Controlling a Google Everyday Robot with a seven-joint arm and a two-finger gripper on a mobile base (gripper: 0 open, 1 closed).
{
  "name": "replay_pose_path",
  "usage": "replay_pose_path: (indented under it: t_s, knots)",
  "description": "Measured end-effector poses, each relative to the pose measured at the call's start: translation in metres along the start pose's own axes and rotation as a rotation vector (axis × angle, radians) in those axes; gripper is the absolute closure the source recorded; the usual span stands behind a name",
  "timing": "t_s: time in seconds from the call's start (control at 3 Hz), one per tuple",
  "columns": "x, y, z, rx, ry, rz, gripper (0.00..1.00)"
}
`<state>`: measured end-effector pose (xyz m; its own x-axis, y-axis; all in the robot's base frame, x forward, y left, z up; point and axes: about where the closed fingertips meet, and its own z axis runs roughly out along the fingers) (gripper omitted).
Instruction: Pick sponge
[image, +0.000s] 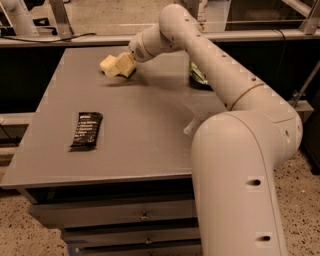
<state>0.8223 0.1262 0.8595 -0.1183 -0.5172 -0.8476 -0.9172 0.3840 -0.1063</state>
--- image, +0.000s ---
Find black hanging cable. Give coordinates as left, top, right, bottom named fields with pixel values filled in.
left=273, top=29, right=288, bottom=84

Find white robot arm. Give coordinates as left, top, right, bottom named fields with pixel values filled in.
left=100, top=4, right=303, bottom=256

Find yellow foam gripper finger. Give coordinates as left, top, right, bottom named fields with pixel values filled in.
left=104, top=55, right=122, bottom=78
left=116, top=53, right=136, bottom=74

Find grey metal rail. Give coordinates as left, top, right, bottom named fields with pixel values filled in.
left=0, top=29, right=320, bottom=48

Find bottom grey drawer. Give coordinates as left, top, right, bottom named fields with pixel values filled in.
left=70, top=241, right=201, bottom=256

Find grey drawer cabinet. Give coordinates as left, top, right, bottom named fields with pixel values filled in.
left=0, top=45, right=231, bottom=256

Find grey drawer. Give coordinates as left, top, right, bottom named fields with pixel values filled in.
left=29, top=199, right=197, bottom=229
left=62, top=227, right=200, bottom=248
left=70, top=241, right=201, bottom=256

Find black cable on rail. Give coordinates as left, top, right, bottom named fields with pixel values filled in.
left=0, top=32, right=98, bottom=44

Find top grey drawer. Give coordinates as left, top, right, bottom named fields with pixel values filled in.
left=29, top=199, right=197, bottom=229

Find black snack bar wrapper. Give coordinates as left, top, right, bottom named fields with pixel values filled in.
left=70, top=112, right=103, bottom=148

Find yellow sponge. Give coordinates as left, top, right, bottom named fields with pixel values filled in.
left=100, top=53, right=136, bottom=78

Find grey robot base left background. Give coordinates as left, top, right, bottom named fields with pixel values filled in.
left=0, top=0, right=38, bottom=36

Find green crumpled snack bag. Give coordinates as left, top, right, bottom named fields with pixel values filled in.
left=189, top=61, right=208, bottom=85

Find middle grey drawer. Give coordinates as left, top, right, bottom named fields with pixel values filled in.
left=62, top=227, right=200, bottom=248

